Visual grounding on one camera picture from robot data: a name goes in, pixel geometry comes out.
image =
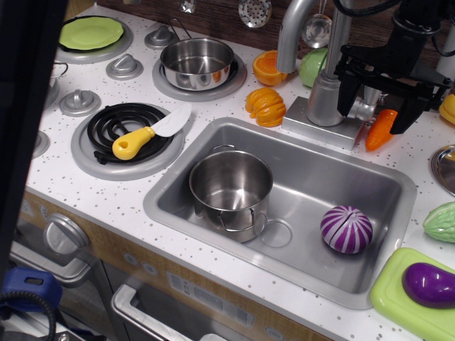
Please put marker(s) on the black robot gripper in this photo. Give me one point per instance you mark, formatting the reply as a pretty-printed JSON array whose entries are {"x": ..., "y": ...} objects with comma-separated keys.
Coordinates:
[{"x": 395, "y": 68}]

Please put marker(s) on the silver faucet lever handle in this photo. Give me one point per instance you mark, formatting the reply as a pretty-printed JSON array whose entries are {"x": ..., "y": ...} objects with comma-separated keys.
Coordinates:
[{"x": 364, "y": 107}]

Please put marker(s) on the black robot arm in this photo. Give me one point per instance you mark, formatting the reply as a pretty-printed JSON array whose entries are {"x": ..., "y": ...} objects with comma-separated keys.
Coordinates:
[{"x": 410, "y": 13}]

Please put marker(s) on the orange toy carrot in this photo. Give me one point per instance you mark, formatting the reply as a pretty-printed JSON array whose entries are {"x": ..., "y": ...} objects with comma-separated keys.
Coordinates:
[{"x": 379, "y": 133}]

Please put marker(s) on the yellow toy pepper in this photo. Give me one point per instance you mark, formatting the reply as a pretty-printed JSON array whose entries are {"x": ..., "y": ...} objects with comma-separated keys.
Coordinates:
[{"x": 447, "y": 108}]

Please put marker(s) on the steel lid at right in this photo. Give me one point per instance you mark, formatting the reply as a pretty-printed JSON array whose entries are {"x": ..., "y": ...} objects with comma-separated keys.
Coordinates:
[{"x": 442, "y": 166}]

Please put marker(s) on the hanging steel ladle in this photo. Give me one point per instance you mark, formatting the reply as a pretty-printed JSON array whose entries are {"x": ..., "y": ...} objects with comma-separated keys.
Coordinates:
[{"x": 317, "y": 28}]

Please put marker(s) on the grey sink basin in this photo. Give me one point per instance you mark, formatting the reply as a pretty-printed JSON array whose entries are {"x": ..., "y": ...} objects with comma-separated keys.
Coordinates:
[{"x": 308, "y": 181}]

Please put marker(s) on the orange toy pumpkin piece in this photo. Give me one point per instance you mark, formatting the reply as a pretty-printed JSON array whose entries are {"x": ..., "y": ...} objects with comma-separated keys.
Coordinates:
[{"x": 266, "y": 106}]

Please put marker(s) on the orange toy half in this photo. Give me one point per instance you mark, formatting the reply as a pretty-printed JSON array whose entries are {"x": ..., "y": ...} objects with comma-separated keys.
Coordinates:
[{"x": 264, "y": 69}]

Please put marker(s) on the purple striped toy onion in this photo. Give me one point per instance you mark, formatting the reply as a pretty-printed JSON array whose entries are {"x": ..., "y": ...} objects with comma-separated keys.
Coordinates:
[{"x": 346, "y": 229}]

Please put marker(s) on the light green toy vegetable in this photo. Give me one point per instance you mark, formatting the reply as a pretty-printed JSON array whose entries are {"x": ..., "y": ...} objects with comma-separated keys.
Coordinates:
[{"x": 439, "y": 223}]

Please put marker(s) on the hanging slotted spoon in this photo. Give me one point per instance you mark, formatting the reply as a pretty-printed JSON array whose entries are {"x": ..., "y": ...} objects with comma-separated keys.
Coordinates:
[{"x": 255, "y": 13}]

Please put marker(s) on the steel pot in sink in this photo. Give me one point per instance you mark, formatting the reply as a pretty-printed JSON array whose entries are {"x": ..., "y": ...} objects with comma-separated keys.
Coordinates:
[{"x": 231, "y": 190}]

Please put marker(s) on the steel saucepan on burner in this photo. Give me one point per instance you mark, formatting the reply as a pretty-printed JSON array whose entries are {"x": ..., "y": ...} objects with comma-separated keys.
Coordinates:
[{"x": 197, "y": 64}]

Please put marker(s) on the purple toy eggplant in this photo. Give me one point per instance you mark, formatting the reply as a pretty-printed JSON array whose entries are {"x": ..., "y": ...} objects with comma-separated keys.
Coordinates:
[{"x": 429, "y": 285}]

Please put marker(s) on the green cutting board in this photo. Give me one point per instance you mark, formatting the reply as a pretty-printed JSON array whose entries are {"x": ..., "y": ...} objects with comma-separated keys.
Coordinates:
[{"x": 389, "y": 299}]

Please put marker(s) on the hanging steel utensil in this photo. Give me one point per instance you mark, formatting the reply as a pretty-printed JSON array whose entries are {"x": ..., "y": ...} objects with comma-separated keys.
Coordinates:
[{"x": 187, "y": 6}]

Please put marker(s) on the grey stove knob back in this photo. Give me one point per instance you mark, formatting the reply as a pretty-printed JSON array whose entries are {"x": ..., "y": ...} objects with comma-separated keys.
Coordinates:
[{"x": 160, "y": 38}]

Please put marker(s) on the grey stove knob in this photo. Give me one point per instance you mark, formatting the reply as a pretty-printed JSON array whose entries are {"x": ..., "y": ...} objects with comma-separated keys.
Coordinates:
[
  {"x": 160, "y": 38},
  {"x": 80, "y": 103},
  {"x": 124, "y": 68}
]

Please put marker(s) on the grey stove knob middle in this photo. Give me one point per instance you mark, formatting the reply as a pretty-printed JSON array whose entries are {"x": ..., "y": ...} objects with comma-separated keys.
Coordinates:
[{"x": 124, "y": 68}]

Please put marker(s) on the black coil burner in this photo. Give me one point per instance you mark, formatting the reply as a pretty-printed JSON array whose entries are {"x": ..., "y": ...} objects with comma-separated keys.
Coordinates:
[{"x": 115, "y": 121}]

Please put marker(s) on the grey stove knob front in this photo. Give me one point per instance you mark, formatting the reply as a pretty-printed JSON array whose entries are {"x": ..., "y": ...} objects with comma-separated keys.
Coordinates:
[{"x": 80, "y": 103}]

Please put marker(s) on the green toy plate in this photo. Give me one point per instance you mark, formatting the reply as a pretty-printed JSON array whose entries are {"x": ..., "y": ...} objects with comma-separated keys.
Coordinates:
[{"x": 90, "y": 33}]

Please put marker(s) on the silver oven dial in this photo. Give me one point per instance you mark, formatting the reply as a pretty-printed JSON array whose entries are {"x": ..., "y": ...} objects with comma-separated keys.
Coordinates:
[{"x": 63, "y": 236}]

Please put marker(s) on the yellow handled toy knife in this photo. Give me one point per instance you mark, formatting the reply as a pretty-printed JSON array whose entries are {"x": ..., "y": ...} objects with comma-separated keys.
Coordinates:
[{"x": 126, "y": 147}]

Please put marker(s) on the silver oven door handle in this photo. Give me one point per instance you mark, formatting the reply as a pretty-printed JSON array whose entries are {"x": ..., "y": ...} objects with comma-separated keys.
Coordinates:
[{"x": 154, "y": 314}]

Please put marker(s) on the dark foreground post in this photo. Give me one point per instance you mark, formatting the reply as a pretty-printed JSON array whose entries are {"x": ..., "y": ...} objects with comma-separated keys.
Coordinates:
[{"x": 29, "y": 37}]

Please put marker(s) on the blue clamp with cable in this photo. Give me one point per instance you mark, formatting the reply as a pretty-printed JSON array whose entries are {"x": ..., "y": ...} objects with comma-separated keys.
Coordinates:
[{"x": 29, "y": 290}]

